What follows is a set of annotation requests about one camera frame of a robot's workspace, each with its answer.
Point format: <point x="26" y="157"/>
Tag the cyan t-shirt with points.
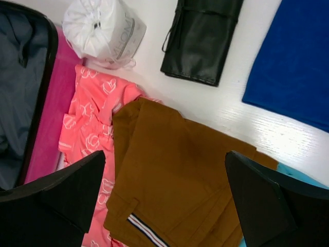
<point x="295" y="175"/>

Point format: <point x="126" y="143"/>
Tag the white drawstring bag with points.
<point x="107" y="33"/>

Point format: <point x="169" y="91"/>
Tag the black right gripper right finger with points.
<point x="270" y="200"/>

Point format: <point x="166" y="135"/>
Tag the brown trousers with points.
<point x="171" y="186"/>

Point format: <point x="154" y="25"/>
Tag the blue folded towel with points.
<point x="290" y="73"/>

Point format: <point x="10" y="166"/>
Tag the coral patterned garment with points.
<point x="88" y="127"/>

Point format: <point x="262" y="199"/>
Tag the pink hard-shell suitcase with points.
<point x="37" y="85"/>

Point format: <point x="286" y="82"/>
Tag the black leather roll pouch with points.
<point x="198" y="41"/>

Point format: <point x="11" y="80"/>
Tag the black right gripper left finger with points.
<point x="55" y="210"/>

